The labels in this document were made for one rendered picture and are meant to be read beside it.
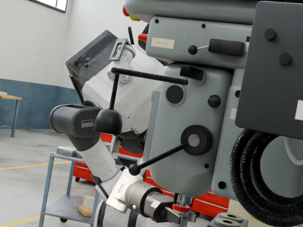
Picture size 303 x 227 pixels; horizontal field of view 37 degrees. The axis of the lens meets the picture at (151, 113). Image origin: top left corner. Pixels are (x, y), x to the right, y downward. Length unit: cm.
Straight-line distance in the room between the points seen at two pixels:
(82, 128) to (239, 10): 67
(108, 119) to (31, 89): 1088
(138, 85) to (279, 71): 83
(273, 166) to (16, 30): 1065
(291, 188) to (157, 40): 45
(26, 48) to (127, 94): 1029
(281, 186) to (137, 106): 67
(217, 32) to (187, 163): 31
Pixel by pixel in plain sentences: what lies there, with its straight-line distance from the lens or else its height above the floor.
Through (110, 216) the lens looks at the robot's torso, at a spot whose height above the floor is 102.
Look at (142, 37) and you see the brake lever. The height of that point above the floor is 170.
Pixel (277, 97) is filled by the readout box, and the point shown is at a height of 157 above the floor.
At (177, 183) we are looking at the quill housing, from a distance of 112.
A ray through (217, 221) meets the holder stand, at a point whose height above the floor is 113.
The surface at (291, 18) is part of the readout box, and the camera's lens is 76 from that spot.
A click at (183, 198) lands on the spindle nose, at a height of 129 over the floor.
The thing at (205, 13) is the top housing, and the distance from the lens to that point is 107.
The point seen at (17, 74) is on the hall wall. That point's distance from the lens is 1162.
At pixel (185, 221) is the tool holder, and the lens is 121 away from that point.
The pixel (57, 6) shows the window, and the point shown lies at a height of 323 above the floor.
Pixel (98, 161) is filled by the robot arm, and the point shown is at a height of 128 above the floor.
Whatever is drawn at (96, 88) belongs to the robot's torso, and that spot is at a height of 152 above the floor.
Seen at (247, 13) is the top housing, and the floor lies 175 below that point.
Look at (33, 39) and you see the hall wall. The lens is 1190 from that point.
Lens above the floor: 155
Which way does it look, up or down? 3 degrees down
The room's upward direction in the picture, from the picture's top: 10 degrees clockwise
